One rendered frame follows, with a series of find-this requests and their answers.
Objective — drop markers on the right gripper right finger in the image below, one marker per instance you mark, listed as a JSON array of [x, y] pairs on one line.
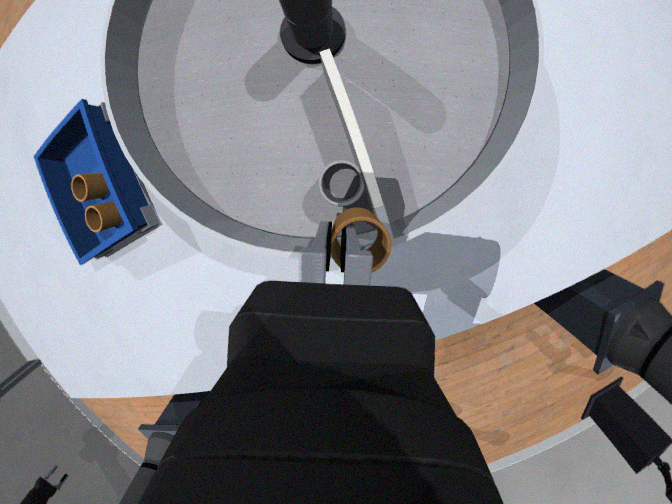
[[364, 265]]

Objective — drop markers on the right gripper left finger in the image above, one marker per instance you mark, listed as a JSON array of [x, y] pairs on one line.
[[315, 262]]

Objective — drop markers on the bronze bushing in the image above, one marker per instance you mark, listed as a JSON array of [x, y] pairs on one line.
[[92, 186], [107, 217], [362, 242]]

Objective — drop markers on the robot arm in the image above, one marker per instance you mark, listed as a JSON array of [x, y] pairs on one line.
[[646, 336]]

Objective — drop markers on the grey turntable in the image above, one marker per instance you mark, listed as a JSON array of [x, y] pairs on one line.
[[231, 126]]

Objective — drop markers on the blue crate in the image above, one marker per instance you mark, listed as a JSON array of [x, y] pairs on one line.
[[58, 178]]

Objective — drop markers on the white table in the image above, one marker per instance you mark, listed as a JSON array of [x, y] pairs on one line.
[[158, 315]]

